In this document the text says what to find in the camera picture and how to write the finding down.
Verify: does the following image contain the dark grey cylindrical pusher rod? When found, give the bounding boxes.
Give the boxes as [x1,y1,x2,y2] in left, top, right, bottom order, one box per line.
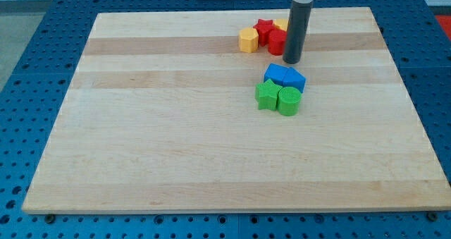
[283,1,313,64]

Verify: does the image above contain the red cylinder block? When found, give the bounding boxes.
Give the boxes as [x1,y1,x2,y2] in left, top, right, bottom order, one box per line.
[268,30,287,56]

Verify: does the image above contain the green cylinder block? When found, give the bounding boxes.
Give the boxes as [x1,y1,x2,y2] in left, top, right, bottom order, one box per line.
[277,87,302,116]

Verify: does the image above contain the light wooden board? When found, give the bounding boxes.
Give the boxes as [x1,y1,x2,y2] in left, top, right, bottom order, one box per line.
[23,7,450,214]

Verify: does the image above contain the blue pentagon block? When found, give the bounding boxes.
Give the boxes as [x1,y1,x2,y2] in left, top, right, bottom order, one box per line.
[282,67,307,93]

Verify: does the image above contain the red star block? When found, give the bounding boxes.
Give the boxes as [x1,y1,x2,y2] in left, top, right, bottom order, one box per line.
[253,19,276,47]

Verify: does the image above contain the yellow block behind rod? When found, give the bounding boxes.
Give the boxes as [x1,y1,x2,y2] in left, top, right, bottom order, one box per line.
[273,18,288,31]

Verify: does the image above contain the blue cube block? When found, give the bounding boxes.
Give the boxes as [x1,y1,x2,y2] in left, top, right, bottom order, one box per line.
[264,63,289,86]

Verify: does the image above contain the yellow hexagon block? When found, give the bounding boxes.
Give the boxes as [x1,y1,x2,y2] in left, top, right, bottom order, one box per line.
[238,27,259,53]

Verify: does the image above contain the green star block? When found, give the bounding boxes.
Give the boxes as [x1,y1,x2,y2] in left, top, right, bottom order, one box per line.
[254,79,283,111]

